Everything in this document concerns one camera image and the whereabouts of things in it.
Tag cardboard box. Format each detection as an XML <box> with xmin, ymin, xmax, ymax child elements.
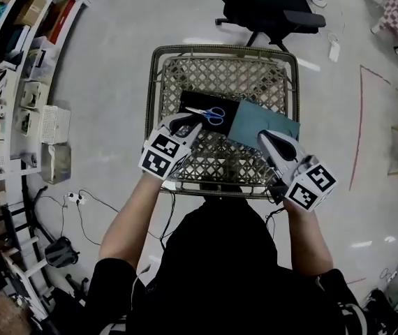
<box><xmin>13</xmin><ymin>0</ymin><xmax>48</xmax><ymax>28</ymax></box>

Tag rattan glass-top table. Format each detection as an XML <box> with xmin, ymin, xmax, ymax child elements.
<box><xmin>145</xmin><ymin>45</ymin><xmax>301</xmax><ymax>200</ymax></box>

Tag white power strip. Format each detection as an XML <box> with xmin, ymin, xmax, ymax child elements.
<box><xmin>64</xmin><ymin>191</ymin><xmax>87</xmax><ymax>205</ymax></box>

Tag red flat box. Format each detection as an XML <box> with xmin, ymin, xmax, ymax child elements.
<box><xmin>46</xmin><ymin>0</ymin><xmax>78</xmax><ymax>45</ymax></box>

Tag grey black backpack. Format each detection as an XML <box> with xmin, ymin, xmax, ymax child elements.
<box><xmin>44</xmin><ymin>236</ymin><xmax>81</xmax><ymax>269</ymax></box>

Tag white flat adapter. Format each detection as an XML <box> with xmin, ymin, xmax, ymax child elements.
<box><xmin>327</xmin><ymin>33</ymin><xmax>341</xmax><ymax>63</ymax></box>

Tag white shelf unit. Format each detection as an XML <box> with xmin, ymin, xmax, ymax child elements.
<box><xmin>0</xmin><ymin>0</ymin><xmax>94</xmax><ymax>188</ymax></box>

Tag red floor tape line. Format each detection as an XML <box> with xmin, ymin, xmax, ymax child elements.
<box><xmin>348</xmin><ymin>64</ymin><xmax>398</xmax><ymax>192</ymax></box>

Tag black office chair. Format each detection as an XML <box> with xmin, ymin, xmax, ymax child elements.
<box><xmin>214</xmin><ymin>0</ymin><xmax>327</xmax><ymax>53</ymax></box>

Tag person's left forearm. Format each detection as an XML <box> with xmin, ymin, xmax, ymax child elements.
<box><xmin>98</xmin><ymin>172</ymin><xmax>162</xmax><ymax>270</ymax></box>

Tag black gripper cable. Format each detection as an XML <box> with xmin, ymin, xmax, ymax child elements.
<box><xmin>265</xmin><ymin>205</ymin><xmax>288</xmax><ymax>241</ymax></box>
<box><xmin>158</xmin><ymin>190</ymin><xmax>177</xmax><ymax>251</ymax></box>

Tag long black floor cable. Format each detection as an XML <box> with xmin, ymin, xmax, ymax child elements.
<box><xmin>75</xmin><ymin>188</ymin><xmax>167</xmax><ymax>248</ymax></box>

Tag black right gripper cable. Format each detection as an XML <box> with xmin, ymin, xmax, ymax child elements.
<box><xmin>265</xmin><ymin>205</ymin><xmax>288</xmax><ymax>241</ymax></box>

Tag small black camera module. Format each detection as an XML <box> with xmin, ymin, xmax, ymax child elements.
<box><xmin>266</xmin><ymin>184</ymin><xmax>288</xmax><ymax>206</ymax></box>

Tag person's right forearm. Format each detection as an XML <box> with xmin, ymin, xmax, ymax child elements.
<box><xmin>282</xmin><ymin>197</ymin><xmax>334</xmax><ymax>278</ymax></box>

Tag person's black clothing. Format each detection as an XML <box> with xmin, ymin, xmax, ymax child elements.
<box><xmin>84</xmin><ymin>198</ymin><xmax>369</xmax><ymax>335</ymax></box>

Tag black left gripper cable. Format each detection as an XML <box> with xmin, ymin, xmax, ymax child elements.
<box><xmin>158</xmin><ymin>190</ymin><xmax>177</xmax><ymax>251</ymax></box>

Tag clear plastic bin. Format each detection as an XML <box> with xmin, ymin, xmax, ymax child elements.
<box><xmin>40</xmin><ymin>142</ymin><xmax>73</xmax><ymax>185</ymax></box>

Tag black case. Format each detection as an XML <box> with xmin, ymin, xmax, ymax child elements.
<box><xmin>177</xmin><ymin>89</ymin><xmax>243</xmax><ymax>137</ymax></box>

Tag large white perforated basket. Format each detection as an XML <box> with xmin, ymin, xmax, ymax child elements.
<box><xmin>40</xmin><ymin>105</ymin><xmax>72</xmax><ymax>144</ymax></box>

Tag blue-handled scissors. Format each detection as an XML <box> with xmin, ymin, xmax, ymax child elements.
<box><xmin>184</xmin><ymin>105</ymin><xmax>226</xmax><ymax>127</ymax></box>

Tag black desk frame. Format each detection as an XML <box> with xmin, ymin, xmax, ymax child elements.
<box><xmin>1</xmin><ymin>172</ymin><xmax>57</xmax><ymax>258</ymax></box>

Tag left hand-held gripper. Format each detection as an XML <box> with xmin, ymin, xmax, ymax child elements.
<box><xmin>138</xmin><ymin>112</ymin><xmax>204</xmax><ymax>181</ymax></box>

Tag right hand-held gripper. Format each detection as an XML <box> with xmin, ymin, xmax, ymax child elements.
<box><xmin>257</xmin><ymin>130</ymin><xmax>339</xmax><ymax>213</ymax></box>

